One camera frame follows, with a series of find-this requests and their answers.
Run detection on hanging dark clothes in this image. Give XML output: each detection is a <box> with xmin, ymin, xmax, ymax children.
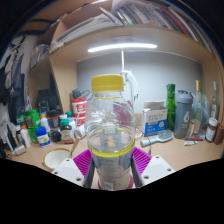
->
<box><xmin>0</xmin><ymin>35</ymin><xmax>28</xmax><ymax>125</ymax></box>

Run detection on cream ceramic mug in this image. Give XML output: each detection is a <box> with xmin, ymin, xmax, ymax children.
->
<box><xmin>41</xmin><ymin>147</ymin><xmax>73</xmax><ymax>172</ymax></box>

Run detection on white bottle with blue label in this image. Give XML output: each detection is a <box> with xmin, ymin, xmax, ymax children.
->
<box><xmin>35</xmin><ymin>125</ymin><xmax>51</xmax><ymax>148</ymax></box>

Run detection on spoon with wooden handle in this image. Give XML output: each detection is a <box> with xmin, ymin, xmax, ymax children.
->
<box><xmin>68</xmin><ymin>134</ymin><xmax>82</xmax><ymax>158</ymax></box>

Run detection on brown pill bottle white cap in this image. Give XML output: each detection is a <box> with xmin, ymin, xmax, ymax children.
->
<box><xmin>205</xmin><ymin>117</ymin><xmax>219</xmax><ymax>143</ymax></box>

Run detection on brown mug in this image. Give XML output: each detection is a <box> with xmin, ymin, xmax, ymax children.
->
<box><xmin>213</xmin><ymin>122</ymin><xmax>224</xmax><ymax>145</ymax></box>

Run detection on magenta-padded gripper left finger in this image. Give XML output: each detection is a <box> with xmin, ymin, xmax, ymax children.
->
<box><xmin>51</xmin><ymin>148</ymin><xmax>98</xmax><ymax>190</ymax></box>

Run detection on light blue hairbrush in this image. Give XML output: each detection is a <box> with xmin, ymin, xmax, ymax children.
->
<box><xmin>139</xmin><ymin>130</ymin><xmax>175</xmax><ymax>148</ymax></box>

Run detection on clear bottle with yellow cap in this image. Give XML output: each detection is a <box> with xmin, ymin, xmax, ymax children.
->
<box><xmin>83</xmin><ymin>73</ymin><xmax>137</xmax><ymax>191</ymax></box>

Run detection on wooden shelf unit with books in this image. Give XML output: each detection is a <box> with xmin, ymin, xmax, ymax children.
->
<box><xmin>27</xmin><ymin>0</ymin><xmax>224</xmax><ymax>125</ymax></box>

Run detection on small white tube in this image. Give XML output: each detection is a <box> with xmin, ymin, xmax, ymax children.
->
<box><xmin>182</xmin><ymin>139</ymin><xmax>200</xmax><ymax>147</ymax></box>

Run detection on dark brown supplement bottle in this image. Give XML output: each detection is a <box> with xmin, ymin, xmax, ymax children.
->
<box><xmin>59</xmin><ymin>118</ymin><xmax>75</xmax><ymax>145</ymax></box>

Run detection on grey shaker bottle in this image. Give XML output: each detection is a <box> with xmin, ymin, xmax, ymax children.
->
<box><xmin>173</xmin><ymin>89</ymin><xmax>195</xmax><ymax>140</ymax></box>

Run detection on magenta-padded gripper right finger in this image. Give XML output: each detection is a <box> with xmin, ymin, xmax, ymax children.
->
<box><xmin>129</xmin><ymin>146</ymin><xmax>177</xmax><ymax>189</ymax></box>

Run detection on red and white canister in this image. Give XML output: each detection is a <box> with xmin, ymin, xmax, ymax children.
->
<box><xmin>71</xmin><ymin>87</ymin><xmax>89</xmax><ymax>128</ymax></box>

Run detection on green plastic bottle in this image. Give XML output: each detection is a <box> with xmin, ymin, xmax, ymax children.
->
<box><xmin>24</xmin><ymin>108</ymin><xmax>41</xmax><ymax>144</ymax></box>

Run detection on tall green bottle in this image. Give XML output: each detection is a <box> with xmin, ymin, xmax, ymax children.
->
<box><xmin>165</xmin><ymin>82</ymin><xmax>177</xmax><ymax>132</ymax></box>

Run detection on clear glass bottle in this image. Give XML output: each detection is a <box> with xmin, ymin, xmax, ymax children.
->
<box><xmin>210</xmin><ymin>80</ymin><xmax>221</xmax><ymax>121</ymax></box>

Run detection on white and blue box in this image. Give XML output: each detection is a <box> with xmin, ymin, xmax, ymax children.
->
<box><xmin>142</xmin><ymin>100</ymin><xmax>169</xmax><ymax>138</ymax></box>

